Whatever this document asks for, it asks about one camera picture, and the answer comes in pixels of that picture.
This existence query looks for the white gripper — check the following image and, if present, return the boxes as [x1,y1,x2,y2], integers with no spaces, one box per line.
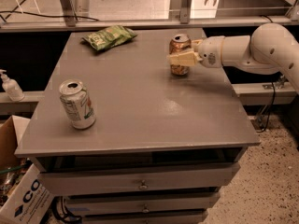
[167,36,224,68]

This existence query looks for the orange soda can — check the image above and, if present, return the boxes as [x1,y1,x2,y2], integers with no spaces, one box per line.
[169,34,191,76]

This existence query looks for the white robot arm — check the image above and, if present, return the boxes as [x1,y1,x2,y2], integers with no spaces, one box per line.
[167,23,299,93]

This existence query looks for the green jalapeno chip bag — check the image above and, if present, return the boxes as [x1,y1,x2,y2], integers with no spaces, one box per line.
[83,25,136,51]

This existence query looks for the white green soda can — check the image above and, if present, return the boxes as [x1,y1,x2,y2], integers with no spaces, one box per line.
[59,79,96,130]

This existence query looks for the grey drawer cabinet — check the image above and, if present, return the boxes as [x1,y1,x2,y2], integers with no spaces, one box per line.
[17,30,259,224]

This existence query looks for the top drawer knob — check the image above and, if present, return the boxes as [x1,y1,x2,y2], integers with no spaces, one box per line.
[138,180,149,191]

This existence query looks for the drawer knob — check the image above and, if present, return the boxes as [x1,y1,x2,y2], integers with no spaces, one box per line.
[142,204,150,213]
[138,180,149,191]

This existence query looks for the white pump bottle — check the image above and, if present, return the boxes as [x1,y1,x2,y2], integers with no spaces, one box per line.
[0,69,24,102]

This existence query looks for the cardboard box with print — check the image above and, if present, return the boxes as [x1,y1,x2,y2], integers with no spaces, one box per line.
[0,116,53,224]

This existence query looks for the black cable by floor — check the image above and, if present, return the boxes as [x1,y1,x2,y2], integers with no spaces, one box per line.
[255,81,278,133]

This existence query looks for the black cable on rail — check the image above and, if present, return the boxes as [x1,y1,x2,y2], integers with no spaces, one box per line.
[0,0,100,23]

